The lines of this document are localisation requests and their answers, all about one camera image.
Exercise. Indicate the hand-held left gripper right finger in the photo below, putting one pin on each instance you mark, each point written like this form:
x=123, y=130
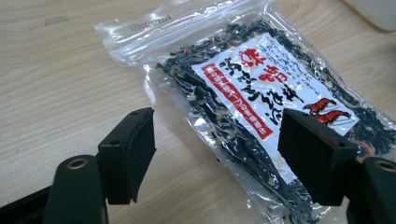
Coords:
x=314, y=155

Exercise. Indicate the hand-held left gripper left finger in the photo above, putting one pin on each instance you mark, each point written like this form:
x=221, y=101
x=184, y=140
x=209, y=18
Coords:
x=126, y=155

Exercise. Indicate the clear bag of dried seaweed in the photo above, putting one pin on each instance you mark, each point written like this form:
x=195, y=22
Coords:
x=246, y=102

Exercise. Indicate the white object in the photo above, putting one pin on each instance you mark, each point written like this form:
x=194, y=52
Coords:
x=372, y=12

